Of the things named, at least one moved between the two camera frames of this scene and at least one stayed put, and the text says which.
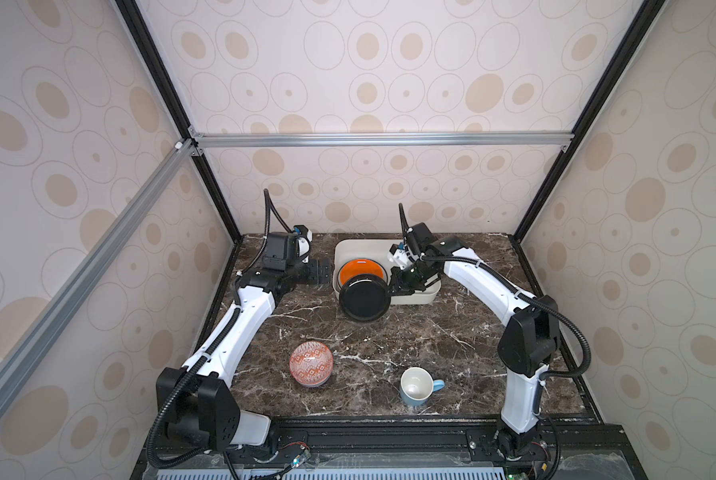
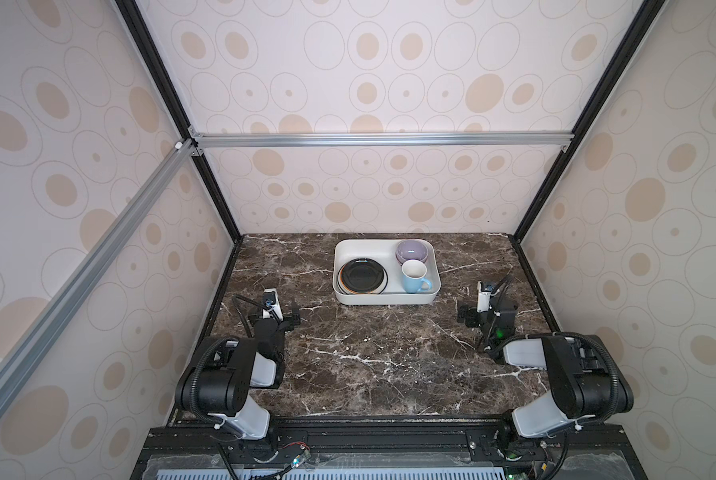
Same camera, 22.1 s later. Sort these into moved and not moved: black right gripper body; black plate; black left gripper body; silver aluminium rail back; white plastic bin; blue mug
Moved: black right gripper body; black plate; blue mug; black left gripper body
Not moved: silver aluminium rail back; white plastic bin
